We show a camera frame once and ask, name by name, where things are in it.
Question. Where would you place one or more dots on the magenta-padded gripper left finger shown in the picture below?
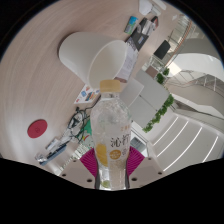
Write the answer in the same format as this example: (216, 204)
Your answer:
(75, 173)

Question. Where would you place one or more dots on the black notebook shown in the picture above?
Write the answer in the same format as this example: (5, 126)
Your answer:
(143, 33)

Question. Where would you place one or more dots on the white chair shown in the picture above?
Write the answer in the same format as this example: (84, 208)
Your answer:
(132, 91)

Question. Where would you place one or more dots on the long ceiling light strips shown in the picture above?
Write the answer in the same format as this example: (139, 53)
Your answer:
(180, 143)

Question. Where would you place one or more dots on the brown box with paper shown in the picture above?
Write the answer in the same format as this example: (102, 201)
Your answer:
(128, 65)

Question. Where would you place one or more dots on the white staircase with railing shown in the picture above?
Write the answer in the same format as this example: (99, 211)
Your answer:
(200, 66)

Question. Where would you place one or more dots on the flat round red coaster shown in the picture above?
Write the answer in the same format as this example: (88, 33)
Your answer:
(37, 128)

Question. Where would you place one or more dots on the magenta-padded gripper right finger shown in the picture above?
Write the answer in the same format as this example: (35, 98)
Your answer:
(146, 170)

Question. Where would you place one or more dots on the potted plants in brown planter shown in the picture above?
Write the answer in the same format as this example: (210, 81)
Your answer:
(161, 76)

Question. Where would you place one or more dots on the clear drink bottle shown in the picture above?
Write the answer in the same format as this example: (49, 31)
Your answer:
(111, 133)

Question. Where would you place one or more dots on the small teal packet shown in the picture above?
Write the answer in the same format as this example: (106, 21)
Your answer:
(131, 25)

